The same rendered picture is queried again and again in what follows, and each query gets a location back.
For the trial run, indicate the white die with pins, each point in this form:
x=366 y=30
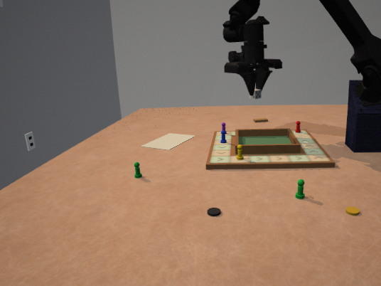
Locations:
x=256 y=95

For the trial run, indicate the beige flat rectangular sheet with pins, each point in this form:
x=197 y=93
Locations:
x=168 y=141

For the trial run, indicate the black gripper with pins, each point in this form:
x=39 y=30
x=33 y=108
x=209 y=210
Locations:
x=254 y=59

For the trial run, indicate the green pawn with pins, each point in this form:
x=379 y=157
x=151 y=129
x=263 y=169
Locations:
x=137 y=170
x=300 y=194

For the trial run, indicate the yellow game pawn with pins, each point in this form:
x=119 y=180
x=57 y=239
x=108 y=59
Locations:
x=239 y=157

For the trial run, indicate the yellow flat disc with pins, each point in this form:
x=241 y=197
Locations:
x=352 y=210

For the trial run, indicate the blue pawn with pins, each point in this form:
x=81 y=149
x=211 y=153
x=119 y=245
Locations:
x=223 y=137

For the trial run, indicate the black round disc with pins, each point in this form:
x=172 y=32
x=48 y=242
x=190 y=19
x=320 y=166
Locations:
x=214 y=211

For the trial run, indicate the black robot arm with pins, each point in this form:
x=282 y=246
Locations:
x=367 y=48

